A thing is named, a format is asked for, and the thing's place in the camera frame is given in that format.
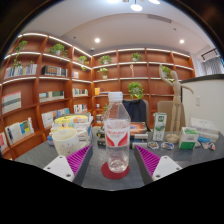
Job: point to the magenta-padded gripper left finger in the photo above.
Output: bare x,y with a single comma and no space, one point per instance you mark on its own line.
58,166

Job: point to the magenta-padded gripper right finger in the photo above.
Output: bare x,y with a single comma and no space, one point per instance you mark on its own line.
166,166

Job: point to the clear plastic water bottle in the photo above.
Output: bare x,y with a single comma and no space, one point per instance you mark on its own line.
117,140

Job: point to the small green white box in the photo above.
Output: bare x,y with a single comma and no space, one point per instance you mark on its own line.
188,138

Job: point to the tall green white carton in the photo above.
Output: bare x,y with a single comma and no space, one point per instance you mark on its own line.
159,126

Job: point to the flat round red coaster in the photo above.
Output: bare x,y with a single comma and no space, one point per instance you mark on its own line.
105,172

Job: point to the chair with dark jacket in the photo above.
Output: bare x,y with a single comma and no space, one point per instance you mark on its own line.
136,110

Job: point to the wooden artist mannequin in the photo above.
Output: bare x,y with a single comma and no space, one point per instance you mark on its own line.
176,100

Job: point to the wooden bookshelf unit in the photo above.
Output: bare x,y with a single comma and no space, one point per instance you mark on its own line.
50,86

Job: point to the grey curtain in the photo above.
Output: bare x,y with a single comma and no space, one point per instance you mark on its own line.
213,66

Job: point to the recessed ceiling light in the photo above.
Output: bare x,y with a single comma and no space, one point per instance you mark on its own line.
97,40
181,41

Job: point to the ceiling air vent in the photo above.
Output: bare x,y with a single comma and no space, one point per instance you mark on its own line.
160,18

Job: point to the branched ceiling lamp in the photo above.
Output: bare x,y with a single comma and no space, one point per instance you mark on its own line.
136,6

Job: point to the white wall switch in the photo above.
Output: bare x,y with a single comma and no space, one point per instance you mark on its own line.
198,101

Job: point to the black ceiling track rail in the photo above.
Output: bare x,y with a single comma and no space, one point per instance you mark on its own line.
209,52

